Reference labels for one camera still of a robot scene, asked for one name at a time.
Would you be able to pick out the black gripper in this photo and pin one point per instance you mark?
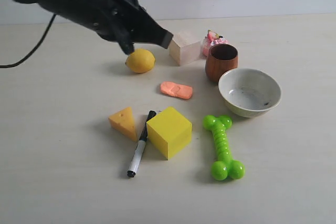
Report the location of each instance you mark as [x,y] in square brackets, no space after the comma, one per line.
[122,21]

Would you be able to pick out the orange soft clay piece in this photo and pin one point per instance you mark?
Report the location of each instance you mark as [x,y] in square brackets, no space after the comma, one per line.
[176,90]

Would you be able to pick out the yellow lemon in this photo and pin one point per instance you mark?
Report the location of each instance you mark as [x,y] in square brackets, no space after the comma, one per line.
[140,61]

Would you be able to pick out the light wooden cube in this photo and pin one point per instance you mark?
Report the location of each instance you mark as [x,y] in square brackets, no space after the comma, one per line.
[185,48]

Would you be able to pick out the pink strawberry cake toy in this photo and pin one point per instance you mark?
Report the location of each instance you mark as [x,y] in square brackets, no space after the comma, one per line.
[212,38]

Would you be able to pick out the orange cheese wedge toy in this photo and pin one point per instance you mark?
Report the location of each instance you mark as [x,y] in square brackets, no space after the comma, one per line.
[123,122]

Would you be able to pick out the brown wooden cup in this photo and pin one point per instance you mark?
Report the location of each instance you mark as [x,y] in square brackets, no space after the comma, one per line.
[221,58]

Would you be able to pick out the yellow cube block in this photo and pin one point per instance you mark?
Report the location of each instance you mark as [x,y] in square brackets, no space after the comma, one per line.
[169,131]

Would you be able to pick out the white ceramic bowl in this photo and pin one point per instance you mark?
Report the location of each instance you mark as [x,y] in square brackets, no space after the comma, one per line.
[249,93]

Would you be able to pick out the black white marker pen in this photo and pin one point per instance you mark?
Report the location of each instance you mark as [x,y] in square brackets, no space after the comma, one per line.
[136,159]

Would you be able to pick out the green bone dog toy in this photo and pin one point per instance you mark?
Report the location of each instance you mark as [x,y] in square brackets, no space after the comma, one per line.
[225,166]

